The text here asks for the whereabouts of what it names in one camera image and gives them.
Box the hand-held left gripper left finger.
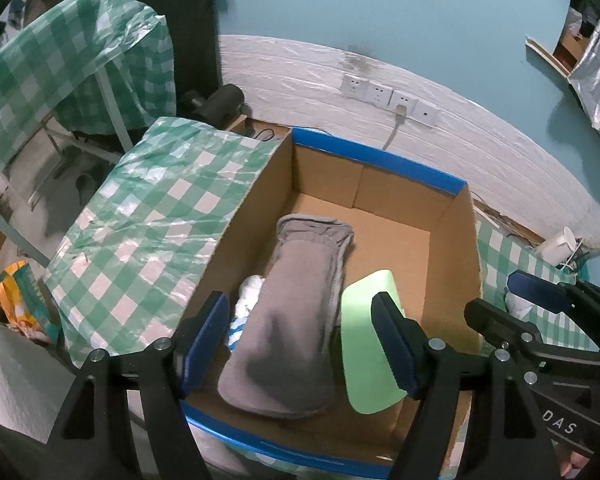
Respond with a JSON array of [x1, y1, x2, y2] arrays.
[[45, 290, 231, 480]]

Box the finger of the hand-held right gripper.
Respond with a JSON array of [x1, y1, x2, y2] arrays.
[[506, 269, 600, 356], [464, 297, 600, 386]]

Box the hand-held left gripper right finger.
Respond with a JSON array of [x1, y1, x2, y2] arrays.
[[371, 291, 556, 480]]

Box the white sock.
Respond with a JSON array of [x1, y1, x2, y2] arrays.
[[504, 291, 538, 317]]

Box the light green foam sheet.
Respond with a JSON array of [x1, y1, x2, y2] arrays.
[[340, 269, 408, 415]]

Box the light blue striped sock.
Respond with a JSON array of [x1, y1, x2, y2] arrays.
[[227, 275, 268, 348]]

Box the grey pants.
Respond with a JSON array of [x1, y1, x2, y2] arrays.
[[216, 212, 355, 418]]

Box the blue cardboard box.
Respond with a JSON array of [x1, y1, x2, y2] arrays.
[[180, 127, 483, 478]]

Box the person's right hand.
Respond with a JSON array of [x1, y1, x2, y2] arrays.
[[560, 451, 598, 480]]

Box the white electric kettle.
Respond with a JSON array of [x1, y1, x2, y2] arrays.
[[537, 226, 578, 267]]

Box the green checked plastic tablecloth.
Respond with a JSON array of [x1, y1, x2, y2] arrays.
[[0, 0, 178, 211], [472, 220, 600, 356], [45, 116, 288, 366]]

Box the white fabric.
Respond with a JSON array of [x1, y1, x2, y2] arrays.
[[0, 320, 146, 441]]

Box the orange snack bag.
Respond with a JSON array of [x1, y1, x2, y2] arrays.
[[0, 260, 63, 343]]

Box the silver foil sheet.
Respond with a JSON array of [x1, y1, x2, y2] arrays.
[[567, 20, 600, 161]]

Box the small brown cardboard box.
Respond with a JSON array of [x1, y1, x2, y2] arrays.
[[227, 115, 291, 142]]

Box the wooden strip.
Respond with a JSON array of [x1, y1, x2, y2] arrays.
[[525, 36, 571, 81]]

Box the brown wooden board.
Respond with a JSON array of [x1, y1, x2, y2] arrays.
[[552, 30, 581, 73]]

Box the black dumbbell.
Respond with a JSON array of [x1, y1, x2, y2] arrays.
[[180, 84, 248, 128]]

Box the black hanging jacket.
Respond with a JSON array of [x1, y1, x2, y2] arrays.
[[62, 0, 226, 126]]

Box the white wall socket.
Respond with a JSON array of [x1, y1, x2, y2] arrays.
[[366, 82, 395, 108], [341, 73, 370, 101], [390, 90, 416, 117], [411, 100, 440, 126]]

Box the grey plug with cable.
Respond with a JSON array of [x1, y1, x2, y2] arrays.
[[382, 105, 408, 153]]

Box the white metal frame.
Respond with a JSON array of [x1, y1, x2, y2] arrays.
[[0, 70, 136, 271]]

